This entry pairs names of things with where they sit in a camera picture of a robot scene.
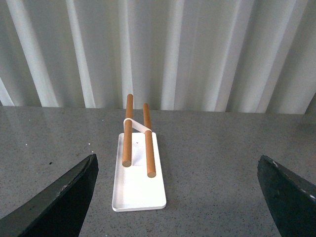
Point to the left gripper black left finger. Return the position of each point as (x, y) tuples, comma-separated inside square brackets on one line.
[(60, 209)]

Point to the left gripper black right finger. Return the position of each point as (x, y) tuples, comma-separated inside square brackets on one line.
[(290, 198)]

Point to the white rack with wooden bars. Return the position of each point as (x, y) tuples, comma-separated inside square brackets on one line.
[(138, 181)]

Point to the white pleated curtain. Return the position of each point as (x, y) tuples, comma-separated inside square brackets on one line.
[(250, 56)]

